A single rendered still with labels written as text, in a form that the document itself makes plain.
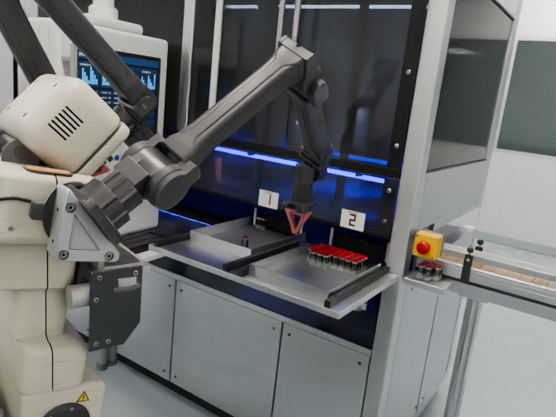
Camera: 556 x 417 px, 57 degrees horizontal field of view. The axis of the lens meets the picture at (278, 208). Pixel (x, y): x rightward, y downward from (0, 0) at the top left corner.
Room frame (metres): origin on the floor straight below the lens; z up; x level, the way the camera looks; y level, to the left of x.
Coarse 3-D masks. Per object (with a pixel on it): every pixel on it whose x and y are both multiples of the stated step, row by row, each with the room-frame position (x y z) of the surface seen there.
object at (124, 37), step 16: (96, 16) 1.75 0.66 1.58; (48, 32) 1.63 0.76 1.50; (112, 32) 1.79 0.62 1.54; (128, 32) 1.87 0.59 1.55; (48, 48) 1.63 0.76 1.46; (64, 48) 1.62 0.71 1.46; (128, 48) 1.86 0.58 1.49; (144, 48) 1.92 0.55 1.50; (160, 48) 1.99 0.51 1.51; (64, 64) 1.62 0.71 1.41; (80, 64) 1.67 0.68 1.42; (128, 64) 1.85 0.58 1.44; (144, 64) 1.92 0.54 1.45; (160, 64) 1.99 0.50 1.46; (96, 80) 1.73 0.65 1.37; (144, 80) 1.92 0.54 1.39; (160, 80) 2.00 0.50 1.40; (112, 96) 1.79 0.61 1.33; (160, 96) 2.01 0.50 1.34; (160, 112) 2.01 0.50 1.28; (160, 128) 2.02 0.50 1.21; (96, 176) 1.74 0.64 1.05; (144, 208) 1.96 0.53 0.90; (128, 224) 1.89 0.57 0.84; (144, 224) 1.96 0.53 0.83
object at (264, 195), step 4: (260, 192) 1.83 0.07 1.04; (264, 192) 1.82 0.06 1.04; (268, 192) 1.81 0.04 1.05; (272, 192) 1.80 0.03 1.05; (260, 196) 1.83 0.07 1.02; (264, 196) 1.82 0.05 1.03; (268, 196) 1.81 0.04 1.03; (272, 196) 1.80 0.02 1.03; (276, 196) 1.79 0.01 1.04; (260, 200) 1.83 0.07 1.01; (264, 200) 1.82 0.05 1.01; (268, 200) 1.81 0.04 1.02; (272, 200) 1.80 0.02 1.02; (276, 200) 1.79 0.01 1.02; (260, 204) 1.83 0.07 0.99; (264, 204) 1.82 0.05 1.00; (268, 204) 1.81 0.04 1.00; (272, 204) 1.80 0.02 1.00; (276, 204) 1.79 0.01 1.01; (276, 208) 1.79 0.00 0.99
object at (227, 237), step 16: (224, 224) 1.81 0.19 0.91; (240, 224) 1.89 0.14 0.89; (192, 240) 1.65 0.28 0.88; (208, 240) 1.61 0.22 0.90; (224, 240) 1.70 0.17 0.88; (240, 240) 1.72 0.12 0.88; (256, 240) 1.74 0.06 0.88; (272, 240) 1.76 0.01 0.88; (288, 240) 1.70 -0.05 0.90; (304, 240) 1.80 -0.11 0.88
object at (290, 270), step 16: (272, 256) 1.47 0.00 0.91; (288, 256) 1.55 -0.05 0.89; (304, 256) 1.61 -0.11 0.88; (256, 272) 1.37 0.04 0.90; (272, 272) 1.34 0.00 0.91; (288, 272) 1.44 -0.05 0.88; (304, 272) 1.45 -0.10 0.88; (320, 272) 1.47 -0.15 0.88; (336, 272) 1.49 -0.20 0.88; (368, 272) 1.45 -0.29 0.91; (288, 288) 1.31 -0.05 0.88; (304, 288) 1.28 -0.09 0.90; (320, 288) 1.26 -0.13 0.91; (336, 288) 1.28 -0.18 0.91
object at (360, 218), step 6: (342, 210) 1.65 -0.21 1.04; (348, 210) 1.63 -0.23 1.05; (342, 216) 1.65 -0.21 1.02; (348, 216) 1.63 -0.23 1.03; (360, 216) 1.61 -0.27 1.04; (342, 222) 1.64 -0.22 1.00; (348, 222) 1.63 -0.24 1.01; (354, 222) 1.62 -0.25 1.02; (360, 222) 1.61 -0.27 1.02; (354, 228) 1.62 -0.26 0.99; (360, 228) 1.61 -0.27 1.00
